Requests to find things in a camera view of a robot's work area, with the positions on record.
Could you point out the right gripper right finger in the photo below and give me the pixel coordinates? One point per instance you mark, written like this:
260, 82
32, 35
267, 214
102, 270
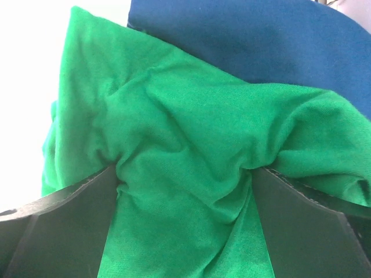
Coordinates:
309, 233

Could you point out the folded navy printed t shirt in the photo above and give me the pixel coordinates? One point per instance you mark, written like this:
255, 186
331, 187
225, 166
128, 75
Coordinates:
294, 42

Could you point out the green t shirt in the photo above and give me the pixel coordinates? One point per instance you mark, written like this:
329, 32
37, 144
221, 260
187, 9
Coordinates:
184, 137

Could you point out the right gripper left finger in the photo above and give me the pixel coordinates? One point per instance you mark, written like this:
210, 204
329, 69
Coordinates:
62, 234

